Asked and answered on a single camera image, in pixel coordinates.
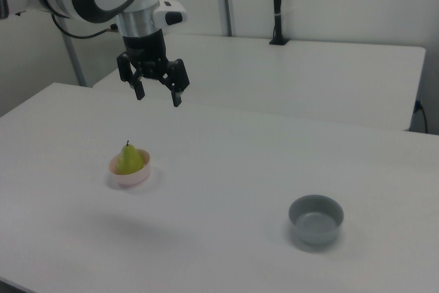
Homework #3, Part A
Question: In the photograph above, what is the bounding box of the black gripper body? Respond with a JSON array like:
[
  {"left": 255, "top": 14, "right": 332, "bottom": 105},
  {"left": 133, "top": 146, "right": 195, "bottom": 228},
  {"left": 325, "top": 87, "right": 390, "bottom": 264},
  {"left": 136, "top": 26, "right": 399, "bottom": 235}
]
[{"left": 122, "top": 30, "right": 169, "bottom": 81}]

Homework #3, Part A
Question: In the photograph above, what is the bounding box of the pink plastic bowl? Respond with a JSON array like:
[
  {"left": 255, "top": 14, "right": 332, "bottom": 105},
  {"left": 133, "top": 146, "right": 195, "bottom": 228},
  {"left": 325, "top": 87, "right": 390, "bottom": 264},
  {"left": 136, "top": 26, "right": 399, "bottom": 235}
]
[{"left": 108, "top": 148, "right": 152, "bottom": 189}]

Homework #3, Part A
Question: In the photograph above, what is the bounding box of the black cable at wall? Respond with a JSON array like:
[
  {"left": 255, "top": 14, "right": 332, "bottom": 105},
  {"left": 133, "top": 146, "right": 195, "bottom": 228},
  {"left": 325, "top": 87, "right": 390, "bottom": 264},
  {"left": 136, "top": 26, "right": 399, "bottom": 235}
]
[{"left": 414, "top": 99, "right": 430, "bottom": 134}]

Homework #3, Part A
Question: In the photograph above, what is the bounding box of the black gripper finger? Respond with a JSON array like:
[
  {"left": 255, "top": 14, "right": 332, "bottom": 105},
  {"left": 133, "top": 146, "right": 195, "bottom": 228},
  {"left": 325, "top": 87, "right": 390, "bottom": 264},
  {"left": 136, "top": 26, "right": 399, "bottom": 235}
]
[
  {"left": 116, "top": 51, "right": 147, "bottom": 102},
  {"left": 158, "top": 58, "right": 191, "bottom": 108}
]

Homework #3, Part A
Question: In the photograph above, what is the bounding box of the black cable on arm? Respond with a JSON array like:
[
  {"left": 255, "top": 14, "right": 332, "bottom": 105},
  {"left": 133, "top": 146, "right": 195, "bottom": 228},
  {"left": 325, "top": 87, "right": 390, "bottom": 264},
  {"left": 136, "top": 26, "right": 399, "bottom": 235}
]
[{"left": 50, "top": 14, "right": 120, "bottom": 39}]

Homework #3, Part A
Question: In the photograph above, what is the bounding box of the green pear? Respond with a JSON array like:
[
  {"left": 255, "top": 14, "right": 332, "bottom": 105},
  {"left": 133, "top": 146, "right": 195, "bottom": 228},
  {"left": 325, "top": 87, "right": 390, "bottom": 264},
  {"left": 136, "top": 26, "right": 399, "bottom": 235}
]
[{"left": 116, "top": 139, "right": 145, "bottom": 175}]

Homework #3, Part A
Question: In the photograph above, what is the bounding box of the grey plastic bowl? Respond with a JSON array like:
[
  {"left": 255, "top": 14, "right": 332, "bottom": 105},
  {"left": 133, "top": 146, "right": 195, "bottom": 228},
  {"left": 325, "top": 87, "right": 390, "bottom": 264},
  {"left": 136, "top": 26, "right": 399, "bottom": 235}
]
[{"left": 288, "top": 195, "right": 345, "bottom": 246}]

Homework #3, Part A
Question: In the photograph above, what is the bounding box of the white side table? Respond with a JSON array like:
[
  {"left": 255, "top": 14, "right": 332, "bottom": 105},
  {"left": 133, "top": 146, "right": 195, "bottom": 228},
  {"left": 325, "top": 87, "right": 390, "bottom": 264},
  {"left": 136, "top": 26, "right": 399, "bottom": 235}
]
[{"left": 92, "top": 34, "right": 427, "bottom": 132}]

